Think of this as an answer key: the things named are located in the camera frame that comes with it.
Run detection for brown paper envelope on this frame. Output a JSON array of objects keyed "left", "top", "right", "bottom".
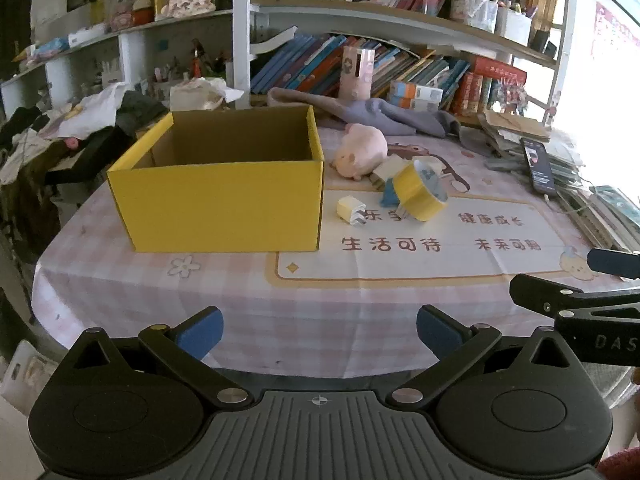
[{"left": 482, "top": 109, "right": 543, "bottom": 130}]

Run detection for yellow tape roll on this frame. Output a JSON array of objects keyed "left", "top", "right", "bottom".
[{"left": 391, "top": 161, "right": 449, "bottom": 222}]

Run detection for row of leaning colourful books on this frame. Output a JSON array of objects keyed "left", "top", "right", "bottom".
[{"left": 250, "top": 34, "right": 473, "bottom": 111}]

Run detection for tall pink cardboard box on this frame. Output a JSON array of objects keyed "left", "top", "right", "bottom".
[{"left": 340, "top": 46, "right": 376, "bottom": 101}]

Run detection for yellow cardboard box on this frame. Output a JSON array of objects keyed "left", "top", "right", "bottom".
[{"left": 106, "top": 105, "right": 326, "bottom": 253}]

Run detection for row of red thick books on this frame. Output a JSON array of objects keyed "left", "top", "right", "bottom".
[{"left": 450, "top": 56, "right": 528, "bottom": 116}]

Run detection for white bookshelf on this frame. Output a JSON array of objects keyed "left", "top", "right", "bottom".
[{"left": 0, "top": 0, "right": 581, "bottom": 126}]

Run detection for pink plush pig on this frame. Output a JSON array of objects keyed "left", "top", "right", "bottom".
[{"left": 332, "top": 122, "right": 389, "bottom": 182}]

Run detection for grey purple cloth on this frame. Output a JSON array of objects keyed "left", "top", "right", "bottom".
[{"left": 345, "top": 97, "right": 463, "bottom": 138}]

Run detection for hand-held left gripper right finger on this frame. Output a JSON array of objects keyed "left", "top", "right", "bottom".
[{"left": 385, "top": 305, "right": 583, "bottom": 411}]

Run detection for black garment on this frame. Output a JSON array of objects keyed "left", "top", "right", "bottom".
[{"left": 45, "top": 125, "right": 146, "bottom": 186}]

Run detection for orange blue white carton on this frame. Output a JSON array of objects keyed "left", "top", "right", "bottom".
[
  {"left": 389, "top": 96, "right": 441, "bottom": 113},
  {"left": 390, "top": 80, "right": 444, "bottom": 102}
]

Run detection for black smartphone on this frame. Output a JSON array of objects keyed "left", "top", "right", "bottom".
[{"left": 520, "top": 137, "right": 559, "bottom": 196}]

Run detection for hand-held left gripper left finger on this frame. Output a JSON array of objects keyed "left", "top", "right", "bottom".
[{"left": 62, "top": 306, "right": 254, "bottom": 411}]

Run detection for messy stack of papers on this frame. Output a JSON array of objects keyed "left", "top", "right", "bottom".
[{"left": 477, "top": 110, "right": 640, "bottom": 256}]

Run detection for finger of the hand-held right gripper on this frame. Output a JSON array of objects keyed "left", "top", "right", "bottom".
[
  {"left": 509, "top": 274, "right": 640, "bottom": 367},
  {"left": 586, "top": 247, "right": 640, "bottom": 280}
]

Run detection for grey garment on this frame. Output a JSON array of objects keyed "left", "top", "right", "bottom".
[{"left": 117, "top": 91, "right": 168, "bottom": 126}]

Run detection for white garment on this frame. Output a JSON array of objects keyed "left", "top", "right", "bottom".
[{"left": 47, "top": 82, "right": 133, "bottom": 138}]

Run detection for pink wall poster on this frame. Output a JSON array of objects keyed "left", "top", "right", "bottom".
[{"left": 592, "top": 2, "right": 640, "bottom": 71}]

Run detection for white pen container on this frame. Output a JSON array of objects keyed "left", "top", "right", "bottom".
[{"left": 497, "top": 5, "right": 533, "bottom": 47}]

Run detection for white charger plug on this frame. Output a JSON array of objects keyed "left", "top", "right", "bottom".
[{"left": 336, "top": 196, "right": 369, "bottom": 226}]

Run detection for pink checked printed tablecloth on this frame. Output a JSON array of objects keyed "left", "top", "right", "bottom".
[{"left": 32, "top": 105, "right": 640, "bottom": 381}]

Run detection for clear pen container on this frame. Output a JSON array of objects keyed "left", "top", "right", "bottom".
[{"left": 450, "top": 0, "right": 501, "bottom": 33}]

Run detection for white charging cable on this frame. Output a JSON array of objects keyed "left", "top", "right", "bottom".
[{"left": 545, "top": 192, "right": 601, "bottom": 217}]

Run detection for teal covered book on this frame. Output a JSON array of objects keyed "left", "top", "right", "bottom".
[{"left": 592, "top": 185, "right": 640, "bottom": 221}]

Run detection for small black box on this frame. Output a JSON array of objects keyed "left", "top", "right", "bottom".
[{"left": 530, "top": 30, "right": 558, "bottom": 58}]

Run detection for colourful toy figurines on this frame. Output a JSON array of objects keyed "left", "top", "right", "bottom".
[{"left": 492, "top": 82, "right": 531, "bottom": 113}]

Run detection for crumpled white paper bag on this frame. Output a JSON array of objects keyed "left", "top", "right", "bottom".
[{"left": 170, "top": 77, "right": 246, "bottom": 111}]

